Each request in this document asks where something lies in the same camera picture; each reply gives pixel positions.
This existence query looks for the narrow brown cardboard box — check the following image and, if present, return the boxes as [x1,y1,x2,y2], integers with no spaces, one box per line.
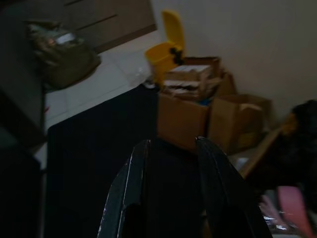
[217,71,236,97]

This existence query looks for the black fuzzy bag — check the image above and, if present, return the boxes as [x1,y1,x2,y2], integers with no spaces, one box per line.
[254,99,317,194]

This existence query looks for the open brown cardboard box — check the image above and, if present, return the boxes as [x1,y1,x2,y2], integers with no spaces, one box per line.
[208,94,272,155]

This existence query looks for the pink plastic bag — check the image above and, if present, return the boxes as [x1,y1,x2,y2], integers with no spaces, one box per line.
[259,185,313,238]

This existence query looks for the large brown cardboard box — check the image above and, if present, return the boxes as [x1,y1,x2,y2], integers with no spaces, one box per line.
[157,92,211,152]

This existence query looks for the olive green bag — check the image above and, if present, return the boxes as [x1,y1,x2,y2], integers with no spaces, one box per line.
[25,20,102,90]

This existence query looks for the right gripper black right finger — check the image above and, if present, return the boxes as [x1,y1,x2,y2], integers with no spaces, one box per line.
[195,135,270,238]

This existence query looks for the yellow bin with open lid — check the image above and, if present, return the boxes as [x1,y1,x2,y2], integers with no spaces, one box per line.
[144,9,186,82]

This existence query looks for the wooden frame board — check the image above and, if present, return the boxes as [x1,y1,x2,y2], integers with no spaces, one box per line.
[238,120,293,179]

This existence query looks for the brown wooden cabinet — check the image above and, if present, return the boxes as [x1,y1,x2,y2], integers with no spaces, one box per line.
[61,0,159,55]

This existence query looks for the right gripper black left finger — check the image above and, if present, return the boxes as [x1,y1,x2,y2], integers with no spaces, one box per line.
[97,139,152,238]

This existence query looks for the black floor mat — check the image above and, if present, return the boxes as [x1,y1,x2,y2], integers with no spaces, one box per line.
[46,83,159,238]

